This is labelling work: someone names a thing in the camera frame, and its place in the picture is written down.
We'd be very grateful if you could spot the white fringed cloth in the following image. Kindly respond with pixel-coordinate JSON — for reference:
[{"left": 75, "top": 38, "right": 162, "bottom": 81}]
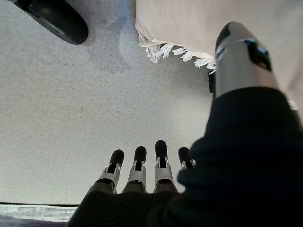
[{"left": 134, "top": 0, "right": 303, "bottom": 100}]

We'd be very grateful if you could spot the black rounded object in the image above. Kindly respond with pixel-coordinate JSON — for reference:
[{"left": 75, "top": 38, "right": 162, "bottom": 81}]
[{"left": 8, "top": 0, "right": 89, "bottom": 45}]

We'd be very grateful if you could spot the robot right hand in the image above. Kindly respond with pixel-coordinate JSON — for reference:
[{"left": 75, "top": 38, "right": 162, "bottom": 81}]
[{"left": 67, "top": 20, "right": 303, "bottom": 227}]

